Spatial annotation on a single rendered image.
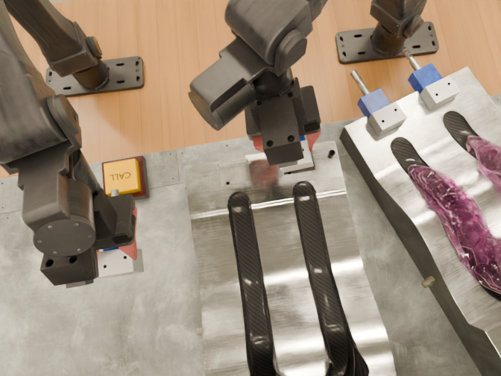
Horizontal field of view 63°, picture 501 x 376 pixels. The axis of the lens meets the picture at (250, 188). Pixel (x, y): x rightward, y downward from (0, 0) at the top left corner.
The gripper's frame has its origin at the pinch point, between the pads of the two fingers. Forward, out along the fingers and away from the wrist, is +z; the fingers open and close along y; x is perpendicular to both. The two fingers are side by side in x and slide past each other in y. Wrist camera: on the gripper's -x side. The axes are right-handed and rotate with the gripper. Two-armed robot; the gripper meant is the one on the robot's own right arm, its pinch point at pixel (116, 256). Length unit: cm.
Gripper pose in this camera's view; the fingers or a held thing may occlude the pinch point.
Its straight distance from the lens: 64.0
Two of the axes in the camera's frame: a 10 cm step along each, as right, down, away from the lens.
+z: 1.0, 6.7, 7.4
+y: 9.9, -1.6, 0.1
